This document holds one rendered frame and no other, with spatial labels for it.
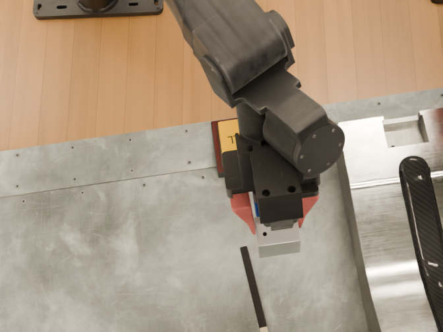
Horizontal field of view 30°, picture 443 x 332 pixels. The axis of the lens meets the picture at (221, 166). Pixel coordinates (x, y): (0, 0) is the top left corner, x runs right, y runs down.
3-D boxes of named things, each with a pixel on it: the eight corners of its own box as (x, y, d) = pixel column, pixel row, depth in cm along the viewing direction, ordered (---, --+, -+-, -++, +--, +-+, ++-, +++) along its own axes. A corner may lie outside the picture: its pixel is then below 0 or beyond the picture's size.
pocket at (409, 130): (378, 127, 110) (380, 115, 107) (417, 122, 110) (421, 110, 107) (384, 159, 109) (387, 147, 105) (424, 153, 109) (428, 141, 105)
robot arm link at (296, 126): (364, 141, 81) (339, 53, 73) (296, 192, 80) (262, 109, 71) (296, 88, 89) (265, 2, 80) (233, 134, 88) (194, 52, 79)
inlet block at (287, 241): (243, 158, 104) (241, 141, 99) (283, 152, 104) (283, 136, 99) (258, 258, 100) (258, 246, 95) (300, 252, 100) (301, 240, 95)
